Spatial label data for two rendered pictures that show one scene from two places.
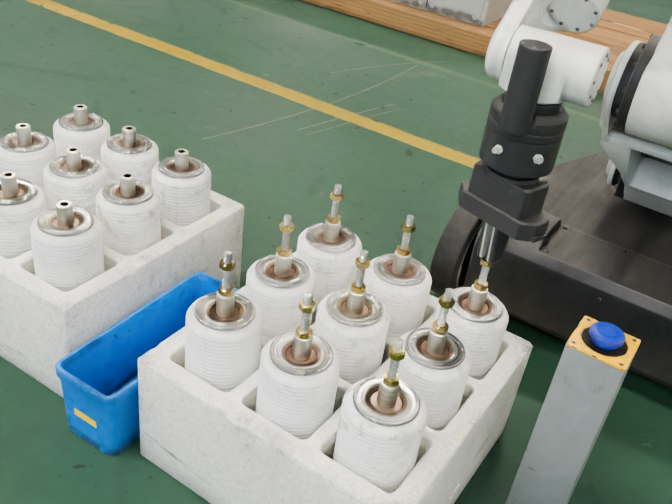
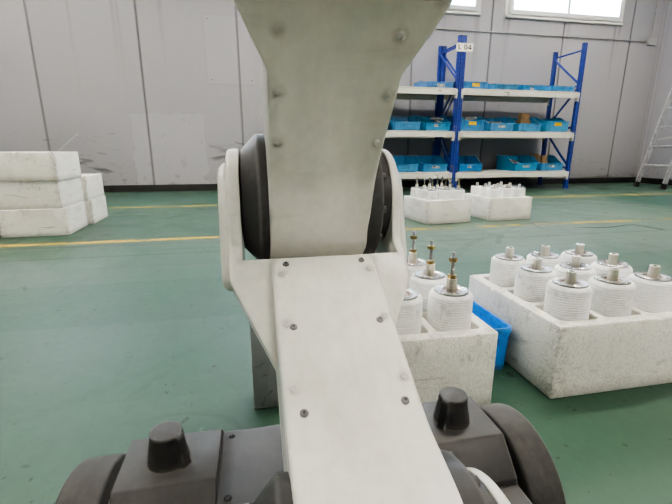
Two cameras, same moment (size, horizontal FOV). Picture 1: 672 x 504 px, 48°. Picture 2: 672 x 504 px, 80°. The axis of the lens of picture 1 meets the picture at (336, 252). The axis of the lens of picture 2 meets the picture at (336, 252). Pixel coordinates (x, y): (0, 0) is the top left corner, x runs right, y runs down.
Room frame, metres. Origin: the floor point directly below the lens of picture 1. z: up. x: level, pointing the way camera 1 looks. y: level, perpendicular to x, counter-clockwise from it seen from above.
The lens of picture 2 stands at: (1.42, -0.73, 0.56)
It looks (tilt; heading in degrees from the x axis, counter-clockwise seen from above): 14 degrees down; 140
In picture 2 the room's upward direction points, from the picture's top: straight up
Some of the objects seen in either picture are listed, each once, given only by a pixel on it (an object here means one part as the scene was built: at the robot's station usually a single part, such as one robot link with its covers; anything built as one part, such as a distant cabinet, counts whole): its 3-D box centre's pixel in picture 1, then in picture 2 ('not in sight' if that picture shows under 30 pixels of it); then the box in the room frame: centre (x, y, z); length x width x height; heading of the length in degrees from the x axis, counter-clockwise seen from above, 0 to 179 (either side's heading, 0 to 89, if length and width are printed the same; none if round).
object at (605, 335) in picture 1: (605, 337); not in sight; (0.70, -0.32, 0.32); 0.04 x 0.04 x 0.02
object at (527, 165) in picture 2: not in sight; (516, 162); (-1.52, 5.16, 0.36); 0.50 x 0.38 x 0.21; 151
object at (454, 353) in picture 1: (434, 348); not in sight; (0.72, -0.14, 0.25); 0.08 x 0.08 x 0.01
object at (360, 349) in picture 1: (345, 360); not in sight; (0.77, -0.03, 0.16); 0.10 x 0.10 x 0.18
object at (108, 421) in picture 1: (160, 358); (462, 326); (0.83, 0.24, 0.06); 0.30 x 0.11 x 0.12; 152
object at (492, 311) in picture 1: (475, 305); not in sight; (0.82, -0.20, 0.25); 0.08 x 0.08 x 0.01
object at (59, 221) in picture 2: not in sight; (46, 218); (-2.00, -0.50, 0.09); 0.39 x 0.39 x 0.18; 65
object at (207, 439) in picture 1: (339, 398); (382, 337); (0.77, -0.03, 0.09); 0.39 x 0.39 x 0.18; 61
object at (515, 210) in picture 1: (510, 174); not in sight; (0.82, -0.19, 0.45); 0.13 x 0.10 x 0.12; 45
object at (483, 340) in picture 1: (460, 356); not in sight; (0.82, -0.20, 0.16); 0.10 x 0.10 x 0.18
